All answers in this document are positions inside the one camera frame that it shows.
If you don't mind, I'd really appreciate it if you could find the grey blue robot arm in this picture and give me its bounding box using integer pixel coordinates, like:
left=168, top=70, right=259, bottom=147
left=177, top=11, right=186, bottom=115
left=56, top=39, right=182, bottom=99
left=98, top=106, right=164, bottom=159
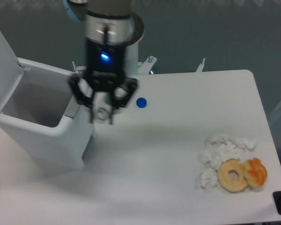
left=65, top=0, right=138, bottom=123

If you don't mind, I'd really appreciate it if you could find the plain ring donut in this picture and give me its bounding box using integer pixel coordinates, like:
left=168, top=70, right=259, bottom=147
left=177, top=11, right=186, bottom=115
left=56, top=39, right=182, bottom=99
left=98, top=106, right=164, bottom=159
left=217, top=160, right=248, bottom=193

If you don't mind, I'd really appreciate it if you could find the blue bottle cap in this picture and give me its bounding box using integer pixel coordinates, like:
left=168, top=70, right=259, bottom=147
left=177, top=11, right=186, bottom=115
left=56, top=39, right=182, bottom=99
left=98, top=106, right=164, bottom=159
left=136, top=97, right=148, bottom=108

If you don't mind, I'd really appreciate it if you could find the clear green-label plastic bottle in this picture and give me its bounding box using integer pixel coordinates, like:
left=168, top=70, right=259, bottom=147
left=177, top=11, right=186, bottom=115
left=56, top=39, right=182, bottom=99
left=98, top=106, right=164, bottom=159
left=94, top=92, right=124, bottom=124

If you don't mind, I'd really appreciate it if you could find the orange glazed twisted pastry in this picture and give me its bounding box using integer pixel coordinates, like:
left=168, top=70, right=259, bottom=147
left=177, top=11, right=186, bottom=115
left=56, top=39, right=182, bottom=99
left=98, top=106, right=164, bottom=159
left=243, top=157, right=267, bottom=188

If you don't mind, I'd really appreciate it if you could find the large crumpled white tissue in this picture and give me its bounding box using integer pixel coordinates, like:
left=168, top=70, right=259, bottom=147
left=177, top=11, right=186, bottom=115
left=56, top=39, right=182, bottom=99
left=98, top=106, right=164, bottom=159
left=200, top=133, right=258, bottom=170

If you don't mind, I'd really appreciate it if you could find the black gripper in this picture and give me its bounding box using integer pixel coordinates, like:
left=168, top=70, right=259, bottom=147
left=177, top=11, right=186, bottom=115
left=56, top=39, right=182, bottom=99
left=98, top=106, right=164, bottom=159
left=68, top=38, right=138, bottom=125

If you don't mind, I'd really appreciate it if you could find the small crumpled white tissue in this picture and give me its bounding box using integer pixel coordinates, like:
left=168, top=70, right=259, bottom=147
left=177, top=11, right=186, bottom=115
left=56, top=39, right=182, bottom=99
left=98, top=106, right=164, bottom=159
left=200, top=168, right=218, bottom=193

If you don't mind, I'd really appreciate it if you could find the white trash can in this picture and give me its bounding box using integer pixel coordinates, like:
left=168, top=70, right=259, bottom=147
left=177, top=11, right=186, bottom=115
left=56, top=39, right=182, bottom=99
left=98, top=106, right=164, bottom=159
left=0, top=59, right=95, bottom=169

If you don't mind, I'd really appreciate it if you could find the white metal frame bracket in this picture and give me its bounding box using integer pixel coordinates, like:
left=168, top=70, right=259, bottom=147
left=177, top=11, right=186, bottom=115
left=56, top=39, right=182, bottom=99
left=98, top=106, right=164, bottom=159
left=72, top=55, right=158, bottom=75

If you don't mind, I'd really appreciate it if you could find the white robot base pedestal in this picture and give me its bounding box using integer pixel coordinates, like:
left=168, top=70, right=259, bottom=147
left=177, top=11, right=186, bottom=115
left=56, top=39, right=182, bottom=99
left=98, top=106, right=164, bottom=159
left=125, top=12, right=144, bottom=76

